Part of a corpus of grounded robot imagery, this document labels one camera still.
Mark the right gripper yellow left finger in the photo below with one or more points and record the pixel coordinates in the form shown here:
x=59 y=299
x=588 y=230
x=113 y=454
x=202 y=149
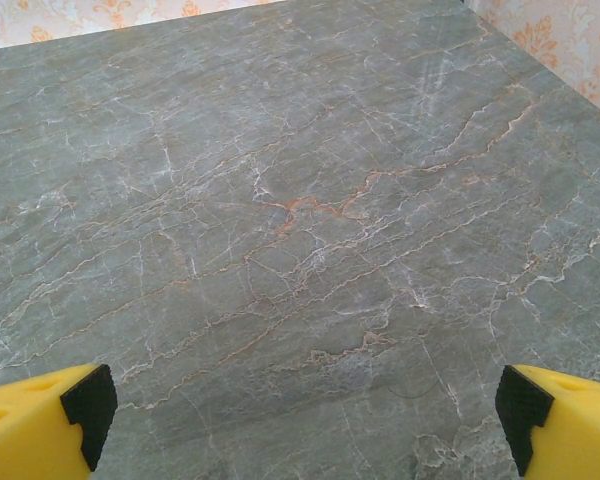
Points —
x=30 y=430

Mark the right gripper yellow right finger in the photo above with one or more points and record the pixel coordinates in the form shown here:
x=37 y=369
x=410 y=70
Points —
x=575 y=430

